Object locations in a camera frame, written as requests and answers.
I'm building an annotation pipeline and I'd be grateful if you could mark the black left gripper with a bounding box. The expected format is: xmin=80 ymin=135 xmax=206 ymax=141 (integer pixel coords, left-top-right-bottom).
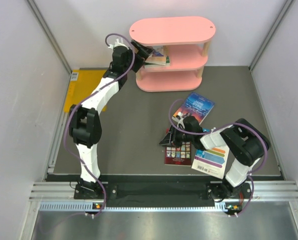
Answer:
xmin=123 ymin=40 xmax=153 ymax=73

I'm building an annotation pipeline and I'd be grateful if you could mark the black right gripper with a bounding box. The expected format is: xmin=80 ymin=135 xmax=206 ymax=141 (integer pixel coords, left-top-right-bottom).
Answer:
xmin=159 ymin=124 xmax=194 ymax=148

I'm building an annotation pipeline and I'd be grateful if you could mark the orange Othello book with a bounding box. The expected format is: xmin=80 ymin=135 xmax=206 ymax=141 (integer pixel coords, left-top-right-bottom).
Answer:
xmin=145 ymin=46 xmax=168 ymax=65

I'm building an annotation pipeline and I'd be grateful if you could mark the dark red book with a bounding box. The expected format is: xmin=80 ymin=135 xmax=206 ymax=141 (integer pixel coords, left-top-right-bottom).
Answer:
xmin=164 ymin=142 xmax=192 ymax=166

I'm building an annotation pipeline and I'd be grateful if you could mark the green Treehouse book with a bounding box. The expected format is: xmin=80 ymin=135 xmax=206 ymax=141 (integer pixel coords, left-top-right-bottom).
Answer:
xmin=144 ymin=56 xmax=170 ymax=69

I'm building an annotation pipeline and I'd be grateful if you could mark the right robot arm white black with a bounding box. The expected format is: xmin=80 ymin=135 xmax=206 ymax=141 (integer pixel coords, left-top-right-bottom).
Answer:
xmin=159 ymin=116 xmax=271 ymax=199

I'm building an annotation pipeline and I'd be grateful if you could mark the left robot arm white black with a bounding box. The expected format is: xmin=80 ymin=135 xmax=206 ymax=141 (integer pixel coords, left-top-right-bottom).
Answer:
xmin=68 ymin=40 xmax=154 ymax=200

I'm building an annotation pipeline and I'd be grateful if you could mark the blue Jane Eyre book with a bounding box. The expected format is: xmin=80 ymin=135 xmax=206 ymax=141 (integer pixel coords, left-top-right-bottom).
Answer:
xmin=172 ymin=92 xmax=215 ymax=124

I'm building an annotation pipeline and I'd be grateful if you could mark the pink three-tier shelf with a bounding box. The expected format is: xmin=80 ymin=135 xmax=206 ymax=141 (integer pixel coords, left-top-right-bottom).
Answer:
xmin=129 ymin=16 xmax=216 ymax=92

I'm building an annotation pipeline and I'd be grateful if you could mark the white colourful back-cover book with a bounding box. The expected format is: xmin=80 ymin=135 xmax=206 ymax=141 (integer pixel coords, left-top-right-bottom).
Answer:
xmin=191 ymin=131 xmax=230 ymax=180

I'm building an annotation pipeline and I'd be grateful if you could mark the yellow plastic file folder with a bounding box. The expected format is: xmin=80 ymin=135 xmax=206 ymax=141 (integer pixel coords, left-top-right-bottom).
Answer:
xmin=63 ymin=68 xmax=107 ymax=113

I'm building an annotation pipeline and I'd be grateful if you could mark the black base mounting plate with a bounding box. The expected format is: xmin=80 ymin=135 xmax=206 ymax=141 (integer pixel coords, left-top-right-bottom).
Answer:
xmin=82 ymin=174 xmax=251 ymax=208

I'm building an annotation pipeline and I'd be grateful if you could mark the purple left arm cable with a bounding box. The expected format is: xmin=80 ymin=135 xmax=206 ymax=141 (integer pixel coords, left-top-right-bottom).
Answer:
xmin=63 ymin=33 xmax=136 ymax=221

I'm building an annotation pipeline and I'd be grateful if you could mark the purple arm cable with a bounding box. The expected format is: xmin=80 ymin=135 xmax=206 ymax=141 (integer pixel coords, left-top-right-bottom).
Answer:
xmin=168 ymin=98 xmax=269 ymax=218
xmin=63 ymin=33 xmax=136 ymax=221

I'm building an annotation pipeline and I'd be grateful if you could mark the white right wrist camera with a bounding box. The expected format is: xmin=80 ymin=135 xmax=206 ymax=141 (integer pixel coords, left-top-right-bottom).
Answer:
xmin=176 ymin=112 xmax=188 ymax=130

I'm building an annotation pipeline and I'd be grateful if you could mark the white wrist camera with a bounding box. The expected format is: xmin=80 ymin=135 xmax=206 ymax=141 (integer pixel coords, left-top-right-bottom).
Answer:
xmin=176 ymin=112 xmax=188 ymax=130
xmin=108 ymin=38 xmax=128 ymax=50

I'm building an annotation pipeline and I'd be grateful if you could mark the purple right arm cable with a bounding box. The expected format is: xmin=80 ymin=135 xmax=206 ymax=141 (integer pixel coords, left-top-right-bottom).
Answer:
xmin=168 ymin=98 xmax=269 ymax=218

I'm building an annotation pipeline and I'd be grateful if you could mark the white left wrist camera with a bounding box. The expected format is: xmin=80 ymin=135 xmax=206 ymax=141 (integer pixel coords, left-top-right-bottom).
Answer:
xmin=108 ymin=38 xmax=128 ymax=50

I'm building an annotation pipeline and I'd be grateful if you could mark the aluminium frame rail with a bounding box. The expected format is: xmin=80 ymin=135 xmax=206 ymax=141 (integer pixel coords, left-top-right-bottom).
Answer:
xmin=29 ymin=180 xmax=298 ymax=213

